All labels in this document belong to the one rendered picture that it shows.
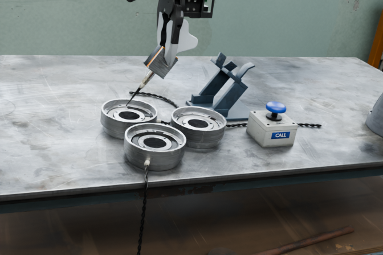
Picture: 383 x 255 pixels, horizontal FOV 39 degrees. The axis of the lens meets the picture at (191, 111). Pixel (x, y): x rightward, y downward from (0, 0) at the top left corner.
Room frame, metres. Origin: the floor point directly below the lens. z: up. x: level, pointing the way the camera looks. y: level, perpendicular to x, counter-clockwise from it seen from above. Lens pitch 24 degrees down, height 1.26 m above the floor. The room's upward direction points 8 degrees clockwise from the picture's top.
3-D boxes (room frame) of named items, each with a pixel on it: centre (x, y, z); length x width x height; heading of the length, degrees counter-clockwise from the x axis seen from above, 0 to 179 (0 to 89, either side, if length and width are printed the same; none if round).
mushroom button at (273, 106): (0.96, -0.16, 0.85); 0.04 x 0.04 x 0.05
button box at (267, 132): (0.96, -0.17, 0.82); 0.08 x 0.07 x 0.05; 115
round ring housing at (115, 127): (0.91, 0.11, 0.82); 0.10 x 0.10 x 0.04
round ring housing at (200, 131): (0.92, -0.02, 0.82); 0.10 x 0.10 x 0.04
